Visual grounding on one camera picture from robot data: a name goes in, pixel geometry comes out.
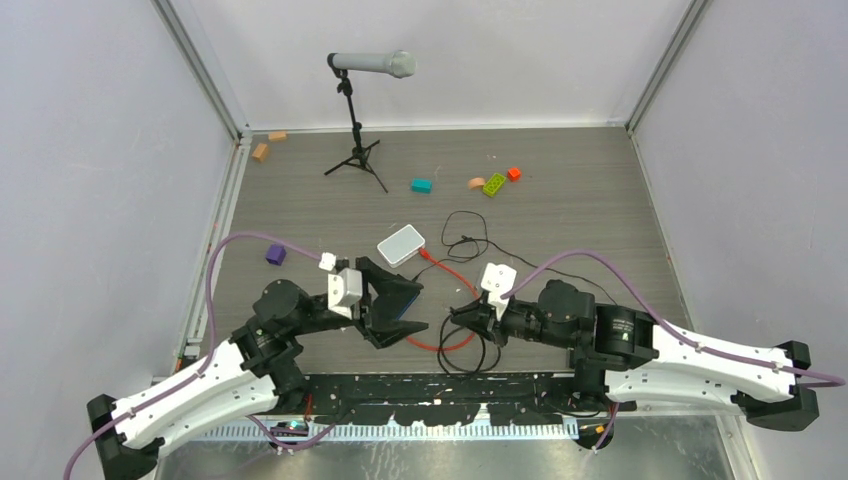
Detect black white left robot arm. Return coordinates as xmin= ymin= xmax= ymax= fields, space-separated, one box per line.
xmin=87 ymin=257 xmax=428 ymax=479

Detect green lego brick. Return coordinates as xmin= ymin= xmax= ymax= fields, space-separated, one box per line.
xmin=482 ymin=173 xmax=508 ymax=198

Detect orange toy block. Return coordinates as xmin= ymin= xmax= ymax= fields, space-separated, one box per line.
xmin=507 ymin=167 xmax=522 ymax=182

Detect black ethernet cable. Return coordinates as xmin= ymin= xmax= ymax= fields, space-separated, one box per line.
xmin=435 ymin=307 xmax=503 ymax=379

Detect grey microphone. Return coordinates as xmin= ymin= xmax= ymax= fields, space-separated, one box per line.
xmin=327 ymin=50 xmax=417 ymax=79

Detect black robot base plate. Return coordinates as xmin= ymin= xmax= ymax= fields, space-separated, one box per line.
xmin=266 ymin=372 xmax=606 ymax=427

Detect teal toy block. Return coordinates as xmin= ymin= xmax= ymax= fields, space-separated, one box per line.
xmin=410 ymin=178 xmax=433 ymax=194

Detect white router box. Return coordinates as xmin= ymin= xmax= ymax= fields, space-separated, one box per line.
xmin=377 ymin=224 xmax=426 ymax=268

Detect red ethernet cable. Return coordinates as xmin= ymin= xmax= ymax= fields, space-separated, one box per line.
xmin=404 ymin=246 xmax=486 ymax=352

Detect black microphone tripod stand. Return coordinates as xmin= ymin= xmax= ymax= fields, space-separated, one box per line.
xmin=323 ymin=67 xmax=388 ymax=193

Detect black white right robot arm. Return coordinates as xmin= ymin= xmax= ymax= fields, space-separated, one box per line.
xmin=450 ymin=280 xmax=819 ymax=432

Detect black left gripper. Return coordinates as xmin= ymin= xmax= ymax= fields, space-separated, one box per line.
xmin=291 ymin=259 xmax=430 ymax=346

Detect peach toy block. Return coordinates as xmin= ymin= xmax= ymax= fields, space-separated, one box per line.
xmin=467 ymin=177 xmax=487 ymax=190

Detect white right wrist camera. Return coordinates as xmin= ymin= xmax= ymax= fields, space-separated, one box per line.
xmin=480 ymin=262 xmax=517 ymax=321

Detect black network switch blue ports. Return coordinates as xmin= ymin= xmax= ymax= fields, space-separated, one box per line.
xmin=390 ymin=283 xmax=422 ymax=320

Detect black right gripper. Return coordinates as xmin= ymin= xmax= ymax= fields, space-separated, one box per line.
xmin=452 ymin=292 xmax=579 ymax=350

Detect purple toy block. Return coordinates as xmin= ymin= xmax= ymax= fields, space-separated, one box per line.
xmin=265 ymin=244 xmax=287 ymax=266

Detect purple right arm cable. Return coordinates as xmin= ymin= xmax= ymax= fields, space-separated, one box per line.
xmin=500 ymin=248 xmax=848 ymax=455

